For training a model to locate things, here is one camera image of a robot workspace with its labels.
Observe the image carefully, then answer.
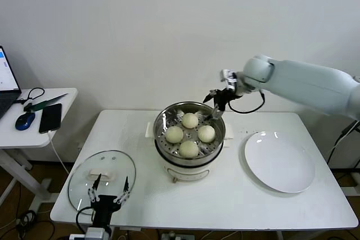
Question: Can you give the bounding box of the blue computer mouse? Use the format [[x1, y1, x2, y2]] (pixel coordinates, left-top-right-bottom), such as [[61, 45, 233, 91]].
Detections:
[[15, 112, 36, 132]]

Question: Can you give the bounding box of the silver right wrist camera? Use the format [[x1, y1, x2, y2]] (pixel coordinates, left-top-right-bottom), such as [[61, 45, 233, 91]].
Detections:
[[219, 68, 239, 92]]

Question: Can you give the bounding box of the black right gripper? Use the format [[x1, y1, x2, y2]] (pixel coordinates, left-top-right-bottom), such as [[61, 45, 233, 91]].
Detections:
[[202, 88, 236, 121]]

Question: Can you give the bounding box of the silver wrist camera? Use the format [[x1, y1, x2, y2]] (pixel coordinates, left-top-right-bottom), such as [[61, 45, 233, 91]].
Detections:
[[219, 68, 239, 92], [69, 227, 112, 240]]

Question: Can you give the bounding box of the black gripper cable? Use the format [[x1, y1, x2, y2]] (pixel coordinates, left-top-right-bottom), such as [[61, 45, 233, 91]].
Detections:
[[227, 90, 267, 114], [75, 206, 95, 234]]

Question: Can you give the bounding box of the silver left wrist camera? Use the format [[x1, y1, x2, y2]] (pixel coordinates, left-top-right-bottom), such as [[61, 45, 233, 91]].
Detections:
[[69, 227, 112, 240]]

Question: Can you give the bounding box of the black smartphone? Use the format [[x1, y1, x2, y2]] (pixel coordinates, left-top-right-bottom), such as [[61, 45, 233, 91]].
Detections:
[[38, 103, 62, 134]]

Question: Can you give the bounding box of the black laptop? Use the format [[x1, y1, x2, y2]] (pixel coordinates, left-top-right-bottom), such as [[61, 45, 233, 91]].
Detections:
[[0, 45, 23, 120]]

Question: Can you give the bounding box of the black cable with plug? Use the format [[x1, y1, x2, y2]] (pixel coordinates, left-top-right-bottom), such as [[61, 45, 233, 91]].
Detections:
[[327, 120, 360, 165]]

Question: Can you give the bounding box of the stainless steel steamer basket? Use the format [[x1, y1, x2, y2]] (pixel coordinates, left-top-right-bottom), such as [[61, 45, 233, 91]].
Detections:
[[145, 101, 234, 167]]

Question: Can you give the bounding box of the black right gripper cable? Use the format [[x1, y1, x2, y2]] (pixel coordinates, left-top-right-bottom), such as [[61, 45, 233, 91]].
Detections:
[[227, 90, 267, 114]]

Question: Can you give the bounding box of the round glass pot lid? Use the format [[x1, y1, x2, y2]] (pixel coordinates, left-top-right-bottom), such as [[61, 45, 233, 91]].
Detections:
[[67, 150, 137, 214]]

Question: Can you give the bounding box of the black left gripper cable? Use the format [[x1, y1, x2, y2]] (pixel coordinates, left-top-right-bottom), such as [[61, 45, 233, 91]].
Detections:
[[75, 206, 95, 234]]

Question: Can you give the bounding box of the white electric cooker base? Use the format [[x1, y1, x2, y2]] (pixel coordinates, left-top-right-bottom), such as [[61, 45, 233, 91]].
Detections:
[[154, 135, 232, 184]]

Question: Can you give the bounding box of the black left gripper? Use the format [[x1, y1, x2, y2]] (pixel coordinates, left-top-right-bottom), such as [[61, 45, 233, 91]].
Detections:
[[88, 173, 131, 225]]

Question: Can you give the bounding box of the white round plate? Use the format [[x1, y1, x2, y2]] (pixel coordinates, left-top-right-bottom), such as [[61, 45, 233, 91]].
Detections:
[[243, 130, 316, 194]]

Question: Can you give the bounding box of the green handled knife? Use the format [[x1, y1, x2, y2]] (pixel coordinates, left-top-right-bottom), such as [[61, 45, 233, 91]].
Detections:
[[24, 93, 69, 112]]

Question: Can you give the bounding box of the black floor cable bundle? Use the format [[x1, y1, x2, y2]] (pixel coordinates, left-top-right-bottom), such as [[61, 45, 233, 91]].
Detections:
[[15, 209, 57, 240]]

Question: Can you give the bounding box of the white charging cable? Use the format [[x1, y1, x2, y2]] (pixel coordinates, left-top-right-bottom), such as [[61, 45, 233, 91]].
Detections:
[[47, 130, 70, 175]]

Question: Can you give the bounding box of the white floor power strip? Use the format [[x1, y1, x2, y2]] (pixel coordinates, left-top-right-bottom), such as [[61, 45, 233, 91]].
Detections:
[[160, 231, 195, 240]]

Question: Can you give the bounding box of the white side table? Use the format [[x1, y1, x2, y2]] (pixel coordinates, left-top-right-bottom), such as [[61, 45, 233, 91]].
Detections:
[[0, 87, 78, 212]]

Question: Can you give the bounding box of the white steamed baozi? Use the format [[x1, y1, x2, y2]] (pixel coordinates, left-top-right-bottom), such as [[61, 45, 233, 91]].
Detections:
[[178, 140, 199, 159], [164, 126, 184, 144], [181, 112, 200, 129], [197, 124, 217, 143]]

